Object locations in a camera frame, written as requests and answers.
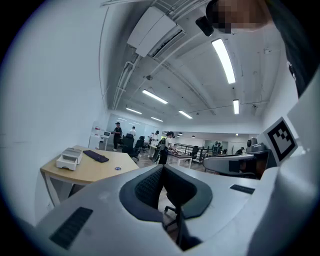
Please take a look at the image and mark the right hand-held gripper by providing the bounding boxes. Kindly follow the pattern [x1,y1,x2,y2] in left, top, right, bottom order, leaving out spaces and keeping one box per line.
[246,74,320,171]

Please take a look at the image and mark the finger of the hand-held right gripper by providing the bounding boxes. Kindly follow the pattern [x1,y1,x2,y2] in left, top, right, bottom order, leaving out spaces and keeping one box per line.
[202,153,255,175]

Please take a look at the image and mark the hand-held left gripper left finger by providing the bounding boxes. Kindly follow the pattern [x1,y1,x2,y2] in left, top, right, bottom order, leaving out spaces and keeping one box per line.
[34,164,181,256]

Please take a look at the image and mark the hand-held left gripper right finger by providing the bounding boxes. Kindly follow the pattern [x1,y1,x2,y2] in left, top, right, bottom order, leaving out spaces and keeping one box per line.
[163,164,262,256]

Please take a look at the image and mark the grey compartment tray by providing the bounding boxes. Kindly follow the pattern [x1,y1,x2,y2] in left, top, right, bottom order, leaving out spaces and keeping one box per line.
[55,147,83,172]

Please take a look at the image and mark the black office chair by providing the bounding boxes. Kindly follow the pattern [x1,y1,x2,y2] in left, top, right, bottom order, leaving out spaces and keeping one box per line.
[163,185,186,247]
[134,136,148,153]
[121,133,140,162]

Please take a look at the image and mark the brown table white legs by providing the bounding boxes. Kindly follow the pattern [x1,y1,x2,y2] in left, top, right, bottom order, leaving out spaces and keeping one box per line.
[166,151,193,170]

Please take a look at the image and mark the black computer keyboard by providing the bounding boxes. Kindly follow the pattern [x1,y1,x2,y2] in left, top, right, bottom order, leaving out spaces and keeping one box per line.
[82,149,110,164]

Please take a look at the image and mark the white cabinet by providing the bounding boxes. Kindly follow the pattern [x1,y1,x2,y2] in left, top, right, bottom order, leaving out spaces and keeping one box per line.
[88,121,106,151]

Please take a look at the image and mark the person's black clothing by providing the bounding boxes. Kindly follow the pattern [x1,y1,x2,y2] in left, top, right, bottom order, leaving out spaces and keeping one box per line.
[266,0,316,99]

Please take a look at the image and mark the person's head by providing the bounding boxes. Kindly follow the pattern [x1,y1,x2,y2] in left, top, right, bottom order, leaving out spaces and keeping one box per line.
[205,0,274,35]

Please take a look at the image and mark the white ceiling air conditioner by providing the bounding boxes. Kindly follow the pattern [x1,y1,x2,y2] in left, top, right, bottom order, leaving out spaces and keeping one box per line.
[126,6,187,59]

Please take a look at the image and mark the black head-worn camera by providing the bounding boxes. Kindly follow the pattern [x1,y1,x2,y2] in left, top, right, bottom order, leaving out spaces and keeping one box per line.
[195,15,215,37]

